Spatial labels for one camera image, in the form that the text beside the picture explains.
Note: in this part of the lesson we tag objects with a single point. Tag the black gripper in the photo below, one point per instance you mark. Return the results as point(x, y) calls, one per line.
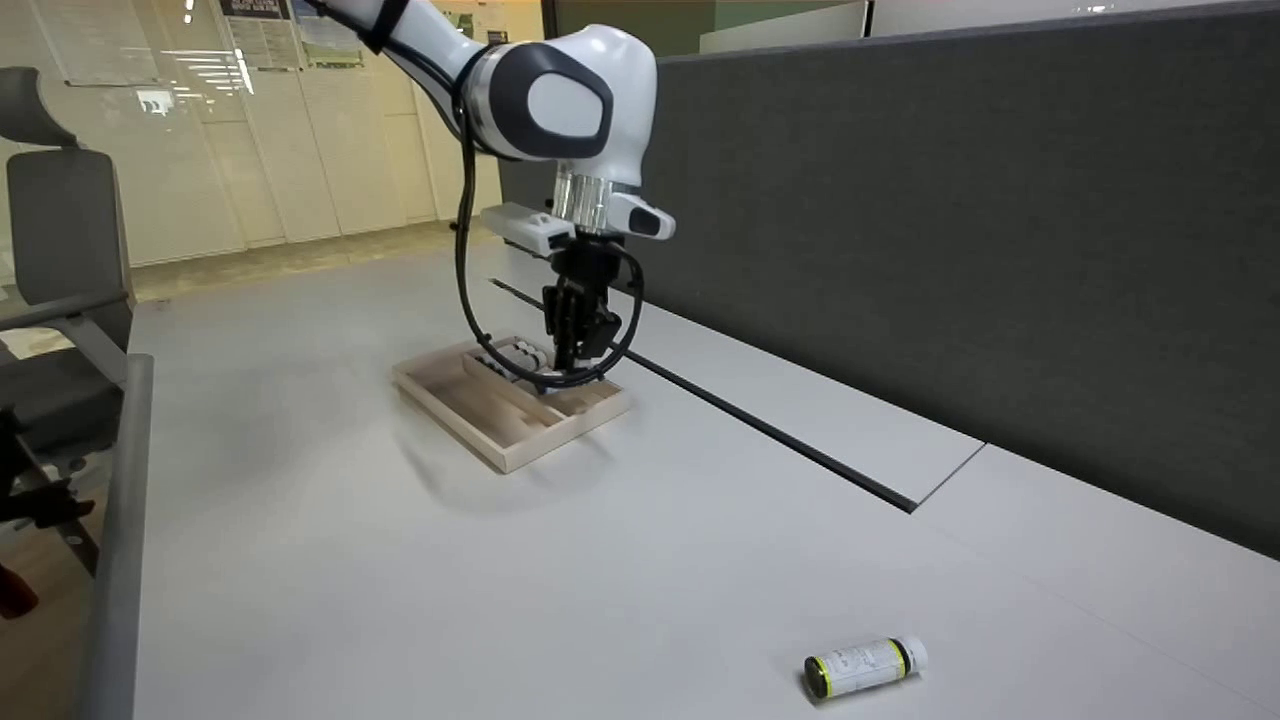
point(580, 287)

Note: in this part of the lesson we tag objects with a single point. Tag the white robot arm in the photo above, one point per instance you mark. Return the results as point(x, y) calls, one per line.
point(601, 82)

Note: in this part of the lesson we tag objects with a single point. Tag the wooden tray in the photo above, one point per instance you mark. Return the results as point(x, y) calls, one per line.
point(485, 416)

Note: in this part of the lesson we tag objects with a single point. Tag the dark grey desk partition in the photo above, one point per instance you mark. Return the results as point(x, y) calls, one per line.
point(1001, 227)

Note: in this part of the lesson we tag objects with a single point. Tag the grey office chair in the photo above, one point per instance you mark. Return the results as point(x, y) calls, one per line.
point(66, 242)

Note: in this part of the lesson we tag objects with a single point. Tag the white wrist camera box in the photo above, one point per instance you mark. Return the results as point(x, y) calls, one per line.
point(535, 231)

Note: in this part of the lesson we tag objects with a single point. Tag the large wall poster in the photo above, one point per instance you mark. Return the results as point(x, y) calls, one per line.
point(326, 45)

